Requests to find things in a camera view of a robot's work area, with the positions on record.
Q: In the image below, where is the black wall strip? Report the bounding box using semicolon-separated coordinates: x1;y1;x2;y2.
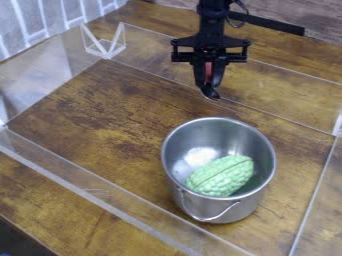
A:
229;11;305;36

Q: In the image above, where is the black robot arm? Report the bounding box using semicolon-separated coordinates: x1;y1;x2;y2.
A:
171;0;250;93

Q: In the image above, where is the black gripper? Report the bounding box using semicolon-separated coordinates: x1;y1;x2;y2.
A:
171;10;250;88

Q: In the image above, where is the orange handled metal spoon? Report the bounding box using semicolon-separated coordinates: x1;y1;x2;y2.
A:
199;62;221;100

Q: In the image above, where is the black cable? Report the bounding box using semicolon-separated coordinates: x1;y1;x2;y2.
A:
225;0;251;30

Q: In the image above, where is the green bitter gourd toy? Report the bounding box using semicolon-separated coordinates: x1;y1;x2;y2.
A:
186;155;254;197

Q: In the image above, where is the clear acrylic corner bracket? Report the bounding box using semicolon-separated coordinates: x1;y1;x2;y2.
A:
80;23;127;59

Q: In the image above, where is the stainless steel pot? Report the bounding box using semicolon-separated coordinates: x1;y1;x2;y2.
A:
162;117;277;224

